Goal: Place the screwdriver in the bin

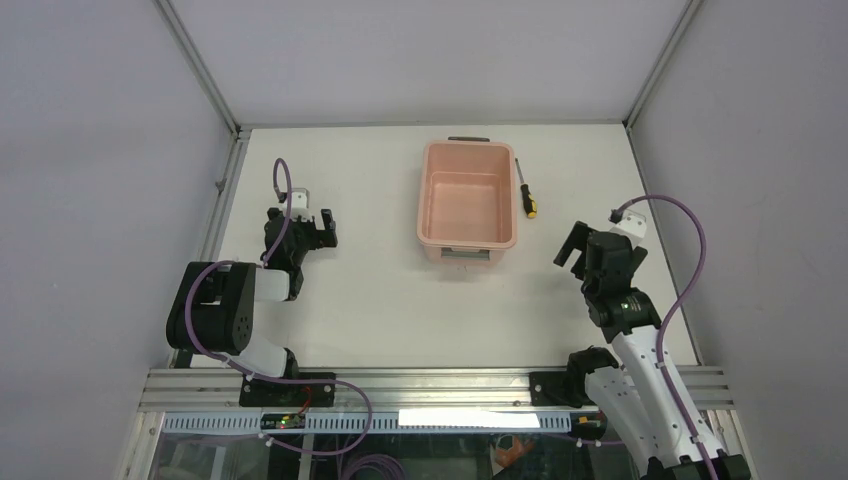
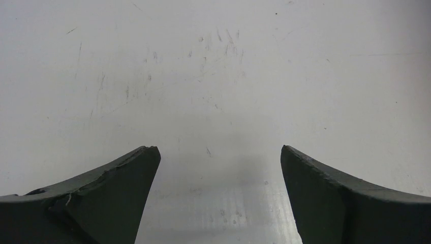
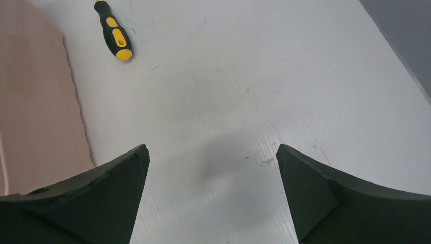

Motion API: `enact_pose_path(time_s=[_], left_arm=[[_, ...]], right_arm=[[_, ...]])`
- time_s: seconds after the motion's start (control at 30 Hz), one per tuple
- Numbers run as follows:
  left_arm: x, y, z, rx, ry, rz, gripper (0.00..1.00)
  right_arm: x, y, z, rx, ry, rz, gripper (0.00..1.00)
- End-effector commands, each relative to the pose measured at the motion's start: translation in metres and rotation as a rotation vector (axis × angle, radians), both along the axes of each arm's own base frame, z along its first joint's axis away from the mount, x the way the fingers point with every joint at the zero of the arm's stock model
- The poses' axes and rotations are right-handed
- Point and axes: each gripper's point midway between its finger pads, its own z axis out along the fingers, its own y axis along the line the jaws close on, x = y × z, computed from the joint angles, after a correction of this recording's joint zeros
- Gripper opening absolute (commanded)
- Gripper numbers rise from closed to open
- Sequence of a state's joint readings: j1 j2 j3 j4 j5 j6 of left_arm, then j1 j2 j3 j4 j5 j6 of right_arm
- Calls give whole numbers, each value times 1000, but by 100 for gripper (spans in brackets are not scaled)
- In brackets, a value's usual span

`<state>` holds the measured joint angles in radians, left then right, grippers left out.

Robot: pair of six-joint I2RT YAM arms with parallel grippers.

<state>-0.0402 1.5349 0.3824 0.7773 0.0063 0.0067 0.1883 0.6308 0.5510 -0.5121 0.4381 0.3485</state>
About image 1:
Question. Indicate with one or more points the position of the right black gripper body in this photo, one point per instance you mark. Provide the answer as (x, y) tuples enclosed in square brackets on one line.
[(587, 287)]

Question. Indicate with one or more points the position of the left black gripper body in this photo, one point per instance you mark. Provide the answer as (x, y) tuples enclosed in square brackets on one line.
[(303, 232)]

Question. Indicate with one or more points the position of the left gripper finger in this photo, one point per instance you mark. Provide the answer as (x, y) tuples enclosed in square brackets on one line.
[(324, 239), (328, 220)]

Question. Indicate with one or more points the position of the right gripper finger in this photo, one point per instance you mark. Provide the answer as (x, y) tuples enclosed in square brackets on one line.
[(638, 256), (575, 241)]

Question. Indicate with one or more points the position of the yellow black screwdriver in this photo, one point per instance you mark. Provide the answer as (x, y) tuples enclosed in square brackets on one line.
[(528, 202)]

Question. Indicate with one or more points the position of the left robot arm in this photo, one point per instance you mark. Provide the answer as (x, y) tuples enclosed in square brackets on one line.
[(213, 311)]

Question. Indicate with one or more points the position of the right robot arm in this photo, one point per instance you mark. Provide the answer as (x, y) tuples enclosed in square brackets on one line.
[(633, 379)]

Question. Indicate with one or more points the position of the pink plastic bin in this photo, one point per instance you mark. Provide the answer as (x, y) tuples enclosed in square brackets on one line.
[(467, 208)]

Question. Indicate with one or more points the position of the orange object under table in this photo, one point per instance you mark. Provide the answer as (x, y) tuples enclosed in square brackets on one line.
[(507, 449)]

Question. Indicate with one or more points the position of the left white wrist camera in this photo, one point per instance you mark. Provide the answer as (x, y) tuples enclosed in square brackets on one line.
[(295, 205)]

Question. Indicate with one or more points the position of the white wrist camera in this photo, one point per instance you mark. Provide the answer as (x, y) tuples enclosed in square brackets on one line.
[(295, 205), (629, 224)]

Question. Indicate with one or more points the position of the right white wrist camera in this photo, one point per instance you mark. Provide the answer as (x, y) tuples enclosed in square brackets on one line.
[(629, 224)]

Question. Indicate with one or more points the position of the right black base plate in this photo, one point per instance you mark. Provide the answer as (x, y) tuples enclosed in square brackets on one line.
[(555, 388)]

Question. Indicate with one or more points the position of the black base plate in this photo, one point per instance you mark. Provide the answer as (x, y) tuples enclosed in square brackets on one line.
[(263, 394), (555, 388)]

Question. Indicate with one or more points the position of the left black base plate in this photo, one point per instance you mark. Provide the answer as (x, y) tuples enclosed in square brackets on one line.
[(263, 394)]

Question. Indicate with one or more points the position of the white slotted cable duct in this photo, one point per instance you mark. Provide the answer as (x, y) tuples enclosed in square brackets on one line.
[(404, 421)]

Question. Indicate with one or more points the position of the aluminium mounting rail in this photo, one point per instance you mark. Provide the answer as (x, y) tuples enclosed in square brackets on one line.
[(218, 389)]

